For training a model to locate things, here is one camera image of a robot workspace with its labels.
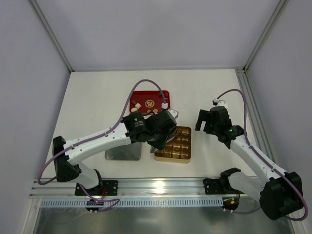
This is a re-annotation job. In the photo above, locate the silver tin lid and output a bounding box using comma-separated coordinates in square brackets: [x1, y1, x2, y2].
[105, 142, 142, 161]

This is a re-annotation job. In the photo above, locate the gold chocolate box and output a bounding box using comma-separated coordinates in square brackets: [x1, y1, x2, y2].
[154, 126, 192, 164]

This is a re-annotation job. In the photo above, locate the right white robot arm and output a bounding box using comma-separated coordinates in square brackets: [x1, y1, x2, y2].
[195, 106, 305, 220]

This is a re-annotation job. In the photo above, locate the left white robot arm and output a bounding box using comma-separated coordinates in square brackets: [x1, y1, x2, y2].
[53, 109, 178, 191]

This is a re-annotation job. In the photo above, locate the red chocolate tray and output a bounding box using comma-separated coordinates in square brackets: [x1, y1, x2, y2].
[129, 90, 163, 115]

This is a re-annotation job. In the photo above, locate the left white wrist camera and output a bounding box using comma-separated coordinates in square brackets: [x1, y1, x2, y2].
[167, 108, 179, 120]

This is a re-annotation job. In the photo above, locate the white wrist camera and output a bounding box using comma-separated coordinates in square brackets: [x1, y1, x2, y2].
[213, 98, 228, 109]
[167, 108, 179, 120]

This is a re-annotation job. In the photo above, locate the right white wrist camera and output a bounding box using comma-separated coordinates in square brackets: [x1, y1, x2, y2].
[213, 98, 228, 109]

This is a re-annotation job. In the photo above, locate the aluminium mounting rail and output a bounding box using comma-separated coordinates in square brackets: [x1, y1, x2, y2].
[29, 175, 252, 198]

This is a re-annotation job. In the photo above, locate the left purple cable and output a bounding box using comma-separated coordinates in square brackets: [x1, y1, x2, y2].
[37, 79, 169, 213]

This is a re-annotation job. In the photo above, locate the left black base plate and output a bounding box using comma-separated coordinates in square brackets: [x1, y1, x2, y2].
[86, 180, 118, 196]

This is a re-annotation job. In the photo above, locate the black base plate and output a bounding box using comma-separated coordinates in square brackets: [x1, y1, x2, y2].
[86, 180, 118, 196]
[203, 178, 224, 195]

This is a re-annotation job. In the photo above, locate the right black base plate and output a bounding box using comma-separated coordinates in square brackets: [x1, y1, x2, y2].
[203, 178, 224, 195]

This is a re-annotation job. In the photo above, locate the white slotted cable duct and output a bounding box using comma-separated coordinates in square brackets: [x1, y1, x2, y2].
[40, 197, 223, 208]

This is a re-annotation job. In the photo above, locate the right aluminium frame post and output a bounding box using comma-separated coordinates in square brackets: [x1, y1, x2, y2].
[243, 0, 289, 73]

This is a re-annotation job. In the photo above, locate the aluminium frame post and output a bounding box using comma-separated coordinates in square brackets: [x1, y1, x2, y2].
[243, 0, 289, 73]
[28, 0, 74, 73]

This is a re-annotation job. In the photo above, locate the left aluminium frame post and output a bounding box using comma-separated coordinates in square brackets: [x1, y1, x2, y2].
[28, 0, 74, 73]

